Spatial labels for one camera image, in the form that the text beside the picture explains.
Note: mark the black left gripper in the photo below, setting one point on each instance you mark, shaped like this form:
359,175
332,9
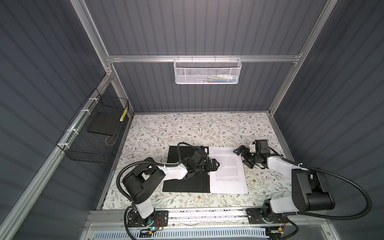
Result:
214,166

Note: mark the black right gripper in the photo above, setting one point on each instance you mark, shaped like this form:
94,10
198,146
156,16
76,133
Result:
241,148

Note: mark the printed paper sheet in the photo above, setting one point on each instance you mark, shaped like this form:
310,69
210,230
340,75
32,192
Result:
230,177

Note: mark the black white file folder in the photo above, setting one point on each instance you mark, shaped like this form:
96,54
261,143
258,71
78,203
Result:
177,179

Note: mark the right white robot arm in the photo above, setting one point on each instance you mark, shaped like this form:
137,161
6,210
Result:
310,189

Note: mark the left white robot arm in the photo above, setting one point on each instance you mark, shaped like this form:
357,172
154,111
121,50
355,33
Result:
137,182

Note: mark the markers in white basket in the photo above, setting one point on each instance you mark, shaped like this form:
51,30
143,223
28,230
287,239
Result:
220,79

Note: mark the yellow marker in basket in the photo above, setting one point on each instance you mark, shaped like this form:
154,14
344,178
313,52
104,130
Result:
123,114

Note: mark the black pad in basket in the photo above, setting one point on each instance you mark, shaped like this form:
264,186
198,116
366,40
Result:
107,124

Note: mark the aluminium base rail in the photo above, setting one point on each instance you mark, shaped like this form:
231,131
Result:
209,223

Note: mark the white wire basket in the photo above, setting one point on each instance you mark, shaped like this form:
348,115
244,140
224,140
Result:
190,71

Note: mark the black wire basket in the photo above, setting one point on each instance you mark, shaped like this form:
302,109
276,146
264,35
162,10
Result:
80,145

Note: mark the aluminium frame post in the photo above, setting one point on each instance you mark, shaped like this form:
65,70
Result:
95,38

